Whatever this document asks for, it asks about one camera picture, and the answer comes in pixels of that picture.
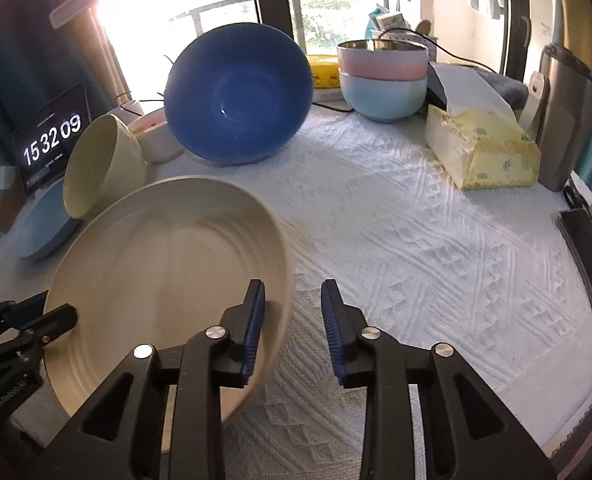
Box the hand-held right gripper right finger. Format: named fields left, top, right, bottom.
left=320, top=278, right=559, bottom=480

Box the yellow curtain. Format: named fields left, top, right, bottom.
left=41, top=0, right=133, bottom=112

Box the yellow-green bowl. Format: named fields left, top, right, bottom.
left=62, top=113, right=146, bottom=220

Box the yellow tissue pack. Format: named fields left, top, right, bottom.
left=424, top=62, right=542, bottom=191

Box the light blue plate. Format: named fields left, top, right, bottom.
left=17, top=180, right=85, bottom=261

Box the black cable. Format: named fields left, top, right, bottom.
left=373, top=27, right=507, bottom=75

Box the dark blue bowl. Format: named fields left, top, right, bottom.
left=164, top=22, right=315, bottom=166

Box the grey towel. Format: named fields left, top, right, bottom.
left=476, top=67, right=529, bottom=106

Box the white strawberry pattern bowl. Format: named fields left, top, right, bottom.
left=126, top=108, right=186, bottom=165

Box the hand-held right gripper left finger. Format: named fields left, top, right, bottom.
left=33, top=279, right=268, bottom=480

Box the light blue bowl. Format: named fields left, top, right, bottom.
left=338, top=69, right=429, bottom=124

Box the teal curtain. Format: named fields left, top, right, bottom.
left=0, top=0, right=99, bottom=173

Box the white desk lamp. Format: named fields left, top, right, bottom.
left=50, top=0, right=145, bottom=118

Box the tablet showing clock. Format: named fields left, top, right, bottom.
left=12, top=82, right=93, bottom=197

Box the yellow wipes packet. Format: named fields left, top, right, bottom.
left=308, top=55, right=342, bottom=90

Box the pink bowl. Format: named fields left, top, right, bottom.
left=337, top=39, right=429, bottom=82

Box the cardboard box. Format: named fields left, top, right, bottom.
left=0, top=194, right=28, bottom=234

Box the blue pack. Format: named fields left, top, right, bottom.
left=365, top=4, right=402, bottom=41

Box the beige plate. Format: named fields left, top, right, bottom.
left=42, top=176, right=295, bottom=424

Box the flat white box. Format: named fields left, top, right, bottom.
left=312, top=87, right=349, bottom=106

